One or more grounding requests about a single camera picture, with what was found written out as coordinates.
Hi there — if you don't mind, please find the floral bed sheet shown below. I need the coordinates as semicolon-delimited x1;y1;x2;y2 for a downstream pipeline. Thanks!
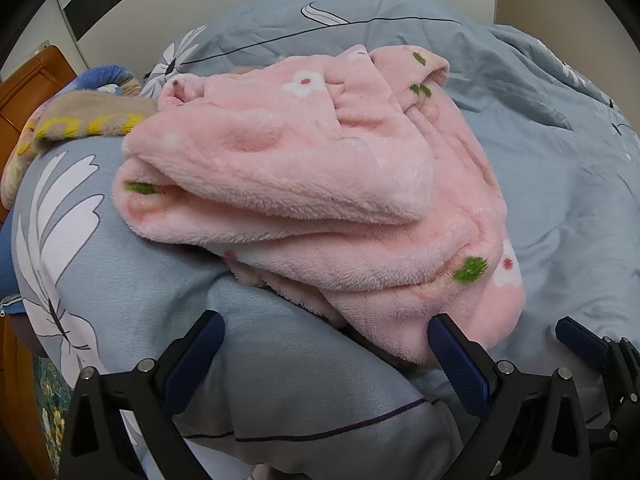
32;356;73;479

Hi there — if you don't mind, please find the pink fleece floral garment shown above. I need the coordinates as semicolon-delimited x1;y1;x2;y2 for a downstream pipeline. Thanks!
113;44;525;364

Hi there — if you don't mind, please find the beige fuzzy sweater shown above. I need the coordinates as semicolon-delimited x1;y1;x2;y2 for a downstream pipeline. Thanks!
16;90;157;159

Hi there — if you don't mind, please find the grey-blue floral duvet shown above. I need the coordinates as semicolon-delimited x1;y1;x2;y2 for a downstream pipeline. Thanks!
9;0;639;479

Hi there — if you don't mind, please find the blue pillow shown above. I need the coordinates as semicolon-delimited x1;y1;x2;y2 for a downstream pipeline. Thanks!
58;64;136;96

